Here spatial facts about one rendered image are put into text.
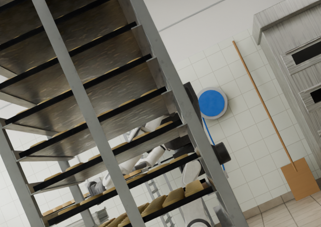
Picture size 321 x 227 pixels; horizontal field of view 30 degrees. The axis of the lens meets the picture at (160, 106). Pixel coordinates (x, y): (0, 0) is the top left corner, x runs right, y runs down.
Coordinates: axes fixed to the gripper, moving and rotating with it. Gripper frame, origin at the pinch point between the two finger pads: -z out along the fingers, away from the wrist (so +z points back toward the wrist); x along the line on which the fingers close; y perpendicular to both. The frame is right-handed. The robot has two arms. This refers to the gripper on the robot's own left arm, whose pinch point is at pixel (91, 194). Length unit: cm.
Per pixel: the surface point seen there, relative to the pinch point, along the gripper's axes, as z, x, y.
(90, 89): 147, 22, 86
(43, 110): 138, 22, 95
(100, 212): -28.1, -11.1, -19.6
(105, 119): 149, 13, 87
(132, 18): 143, 40, 58
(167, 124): 158, 5, 77
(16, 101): 119, 31, 90
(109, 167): 147, 2, 90
